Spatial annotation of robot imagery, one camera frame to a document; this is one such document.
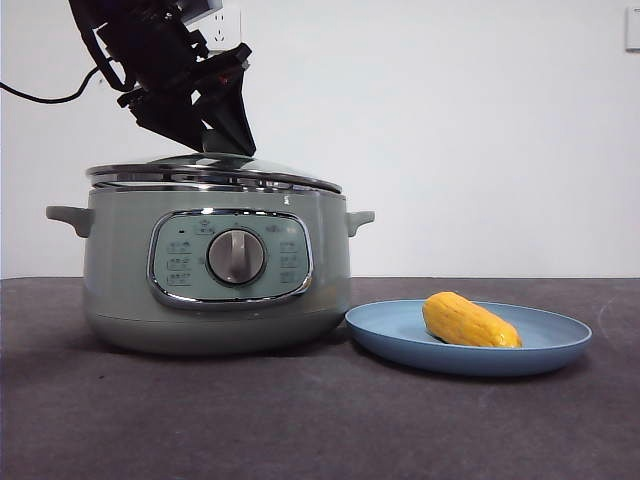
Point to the yellow corn cob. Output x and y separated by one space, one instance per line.
470 322

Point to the white wall switch plate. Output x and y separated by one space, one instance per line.
633 30

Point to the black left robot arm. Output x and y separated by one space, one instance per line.
145 45

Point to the white wall socket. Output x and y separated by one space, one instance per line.
231 30

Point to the glass lid with green knob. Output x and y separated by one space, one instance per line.
275 172

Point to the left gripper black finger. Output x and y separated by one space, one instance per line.
172 122
227 117

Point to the blue round plate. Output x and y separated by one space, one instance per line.
400 345

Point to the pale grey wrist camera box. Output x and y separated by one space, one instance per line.
200 9

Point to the pale green electric steamer pot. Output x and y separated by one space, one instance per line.
125 280

